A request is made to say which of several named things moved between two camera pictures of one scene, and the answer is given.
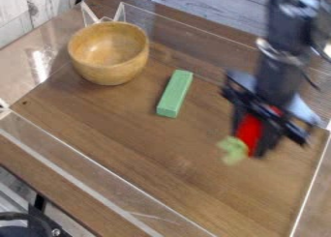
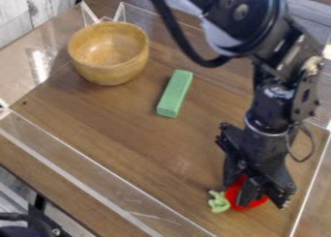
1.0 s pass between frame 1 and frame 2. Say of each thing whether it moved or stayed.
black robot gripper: moved
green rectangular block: stayed
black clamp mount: stayed
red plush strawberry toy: moved
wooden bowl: stayed
